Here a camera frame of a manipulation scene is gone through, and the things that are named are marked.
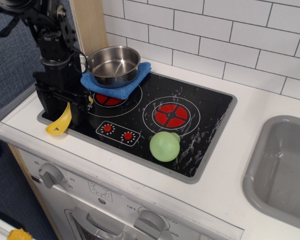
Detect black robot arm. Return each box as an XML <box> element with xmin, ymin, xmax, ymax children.
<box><xmin>0</xmin><ymin>0</ymin><xmax>90</xmax><ymax>127</ymax></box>

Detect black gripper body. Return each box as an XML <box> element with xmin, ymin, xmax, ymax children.
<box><xmin>32</xmin><ymin>58</ymin><xmax>91</xmax><ymax>107</ymax></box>

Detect yellow dish brush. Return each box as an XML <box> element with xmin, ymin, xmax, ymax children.
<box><xmin>45</xmin><ymin>97</ymin><xmax>94</xmax><ymax>137</ymax></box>

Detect grey oven knob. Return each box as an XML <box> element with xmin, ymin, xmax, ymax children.
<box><xmin>133</xmin><ymin>210</ymin><xmax>166</xmax><ymax>240</ymax></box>
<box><xmin>38</xmin><ymin>163</ymin><xmax>64</xmax><ymax>189</ymax></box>

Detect white toy oven front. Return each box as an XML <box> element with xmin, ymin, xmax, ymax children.
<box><xmin>17</xmin><ymin>148</ymin><xmax>216</xmax><ymax>240</ymax></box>

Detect blue folded cloth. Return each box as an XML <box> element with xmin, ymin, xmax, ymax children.
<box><xmin>80</xmin><ymin>62</ymin><xmax>152</xmax><ymax>100</ymax></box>

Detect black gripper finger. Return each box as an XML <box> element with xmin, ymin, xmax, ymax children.
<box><xmin>36</xmin><ymin>88</ymin><xmax>67</xmax><ymax>117</ymax></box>
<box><xmin>69</xmin><ymin>98</ymin><xmax>88</xmax><ymax>127</ymax></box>

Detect yellow object bottom left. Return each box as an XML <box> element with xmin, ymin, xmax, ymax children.
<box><xmin>7</xmin><ymin>228</ymin><xmax>33</xmax><ymax>240</ymax></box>

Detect black toy stovetop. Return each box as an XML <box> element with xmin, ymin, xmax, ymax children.
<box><xmin>67</xmin><ymin>73</ymin><xmax>237</xmax><ymax>184</ymax></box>

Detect grey right oven knob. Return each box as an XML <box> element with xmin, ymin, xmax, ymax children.
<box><xmin>133</xmin><ymin>210</ymin><xmax>166</xmax><ymax>240</ymax></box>

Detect green toy pear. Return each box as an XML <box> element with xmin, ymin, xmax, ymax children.
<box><xmin>149</xmin><ymin>131</ymin><xmax>181</xmax><ymax>163</ymax></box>

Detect wooden side post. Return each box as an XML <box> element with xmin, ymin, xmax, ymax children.
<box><xmin>69</xmin><ymin>0</ymin><xmax>108</xmax><ymax>56</ymax></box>

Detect grey sink basin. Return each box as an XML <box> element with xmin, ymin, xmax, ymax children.
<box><xmin>242</xmin><ymin>115</ymin><xmax>300</xmax><ymax>229</ymax></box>

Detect stainless steel pot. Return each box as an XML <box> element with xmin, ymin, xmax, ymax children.
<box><xmin>80</xmin><ymin>46</ymin><xmax>141</xmax><ymax>89</ymax></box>

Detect grey left oven knob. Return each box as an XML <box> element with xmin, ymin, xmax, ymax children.
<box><xmin>38</xmin><ymin>163</ymin><xmax>64</xmax><ymax>189</ymax></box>

